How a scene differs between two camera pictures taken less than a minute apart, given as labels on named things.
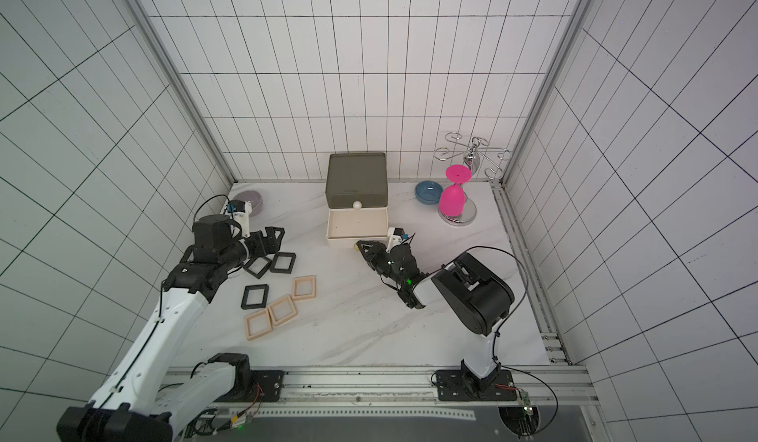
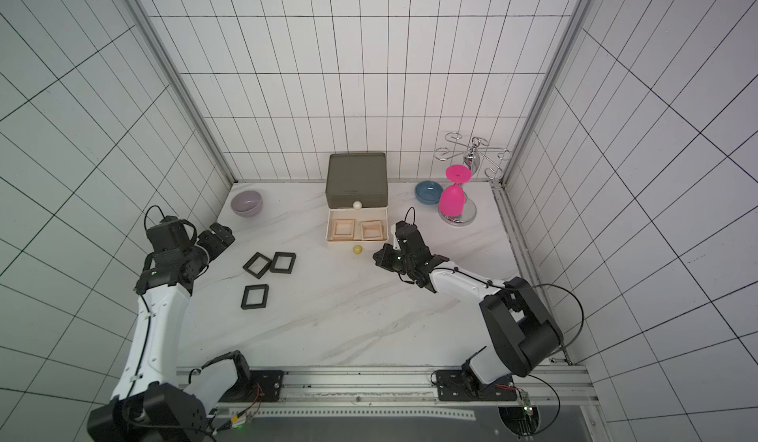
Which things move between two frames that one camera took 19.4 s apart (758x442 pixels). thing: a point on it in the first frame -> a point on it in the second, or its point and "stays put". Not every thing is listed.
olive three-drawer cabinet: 356,195 stays put
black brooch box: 258,266 stays put
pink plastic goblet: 452,197 stays put
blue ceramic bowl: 427,192 stays put
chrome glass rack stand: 473,157 stays put
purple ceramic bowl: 254,197 stays put
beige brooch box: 304,287 -> 343,229
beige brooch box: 282,310 -> 372,230
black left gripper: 273,244 -> 217,246
